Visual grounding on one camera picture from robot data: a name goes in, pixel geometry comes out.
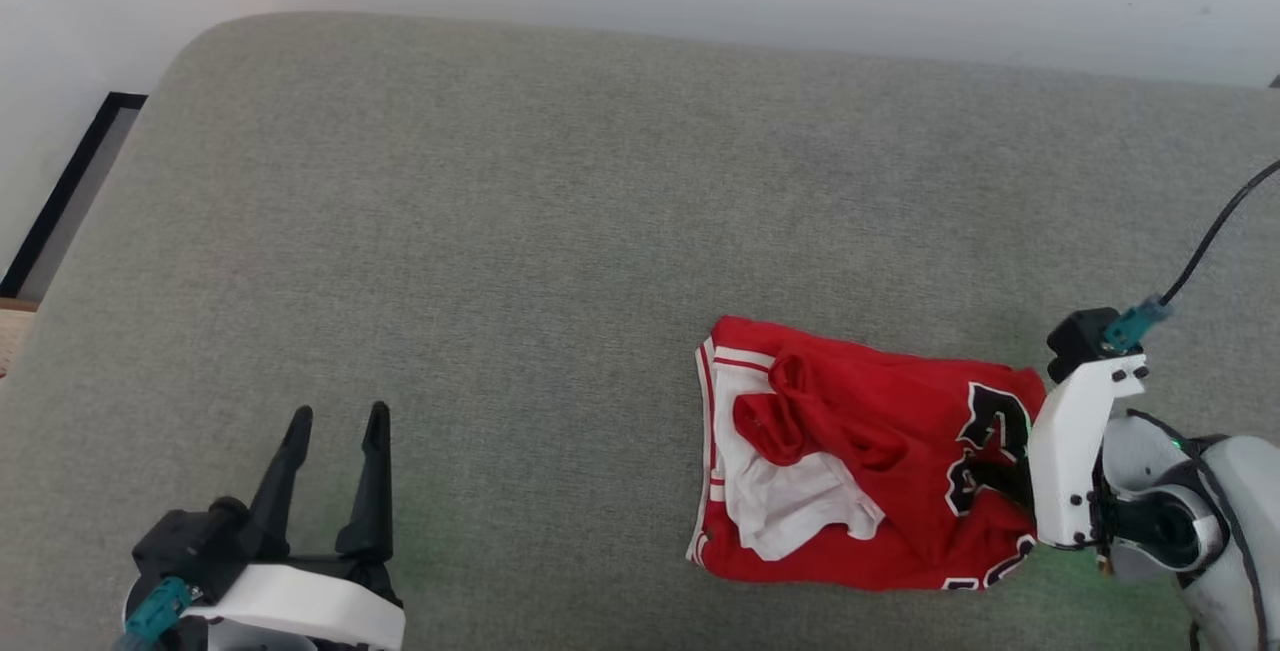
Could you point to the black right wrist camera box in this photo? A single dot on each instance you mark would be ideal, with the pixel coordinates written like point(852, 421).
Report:
point(1078, 336)

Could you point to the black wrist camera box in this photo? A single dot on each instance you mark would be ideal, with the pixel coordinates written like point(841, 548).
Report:
point(190, 541)
point(1078, 336)

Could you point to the beige wooden furniture piece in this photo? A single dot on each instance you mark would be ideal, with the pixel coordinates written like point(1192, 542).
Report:
point(12, 336)

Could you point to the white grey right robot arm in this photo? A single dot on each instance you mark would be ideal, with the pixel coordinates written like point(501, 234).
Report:
point(1200, 531)

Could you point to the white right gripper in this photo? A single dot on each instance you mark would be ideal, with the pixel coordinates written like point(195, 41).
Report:
point(1065, 451)

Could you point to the black frame strip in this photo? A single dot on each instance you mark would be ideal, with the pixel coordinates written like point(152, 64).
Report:
point(70, 196)

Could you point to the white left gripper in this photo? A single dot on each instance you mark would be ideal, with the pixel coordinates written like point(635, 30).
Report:
point(300, 606)

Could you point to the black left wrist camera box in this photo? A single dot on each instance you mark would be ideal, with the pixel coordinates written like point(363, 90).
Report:
point(190, 541)

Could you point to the red Bulls jersey garment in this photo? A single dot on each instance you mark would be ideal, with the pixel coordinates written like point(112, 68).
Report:
point(860, 451)

